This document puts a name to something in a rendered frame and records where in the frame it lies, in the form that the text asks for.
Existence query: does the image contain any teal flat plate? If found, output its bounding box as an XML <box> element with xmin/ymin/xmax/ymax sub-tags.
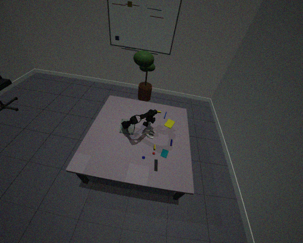
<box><xmin>160</xmin><ymin>149</ymin><xmax>169</xmax><ymax>158</ymax></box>

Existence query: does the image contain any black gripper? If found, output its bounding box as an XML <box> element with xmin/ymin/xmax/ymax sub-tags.
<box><xmin>143</xmin><ymin>117</ymin><xmax>151</xmax><ymax>127</ymax></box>

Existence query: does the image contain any yellow flat square plate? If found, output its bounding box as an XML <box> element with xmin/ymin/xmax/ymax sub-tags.
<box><xmin>164</xmin><ymin>119</ymin><xmax>175</xmax><ymax>129</ymax></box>

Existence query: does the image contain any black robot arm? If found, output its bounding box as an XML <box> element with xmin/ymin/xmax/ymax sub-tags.
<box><xmin>121</xmin><ymin>109</ymin><xmax>157</xmax><ymax>129</ymax></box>

